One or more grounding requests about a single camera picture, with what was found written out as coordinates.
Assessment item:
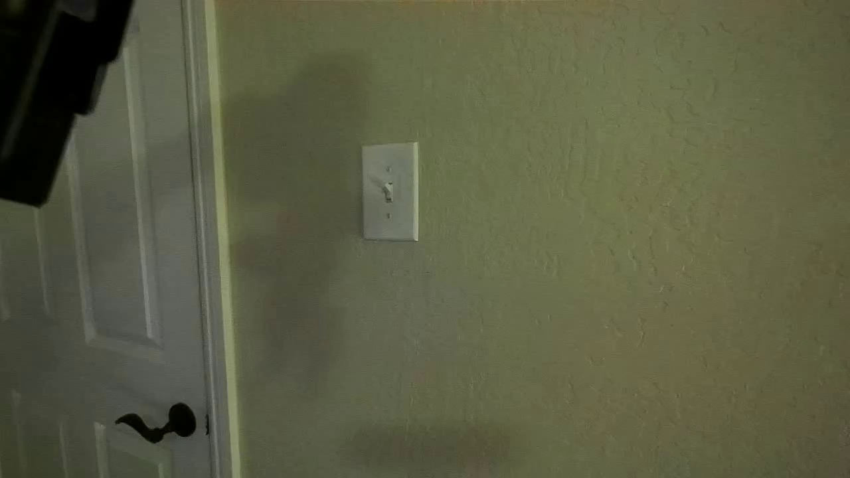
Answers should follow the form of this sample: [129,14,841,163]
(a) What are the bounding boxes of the white panelled door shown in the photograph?
[0,0,217,478]

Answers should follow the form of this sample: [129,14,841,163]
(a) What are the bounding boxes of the white wall switch plate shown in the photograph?
[359,140,421,245]

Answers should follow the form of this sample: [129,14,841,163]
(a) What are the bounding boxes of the white door frame trim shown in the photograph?
[182,0,245,478]

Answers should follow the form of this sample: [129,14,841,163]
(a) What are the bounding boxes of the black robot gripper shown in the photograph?
[0,0,137,211]

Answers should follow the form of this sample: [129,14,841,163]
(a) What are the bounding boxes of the black lever door handle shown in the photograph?
[115,402,200,446]

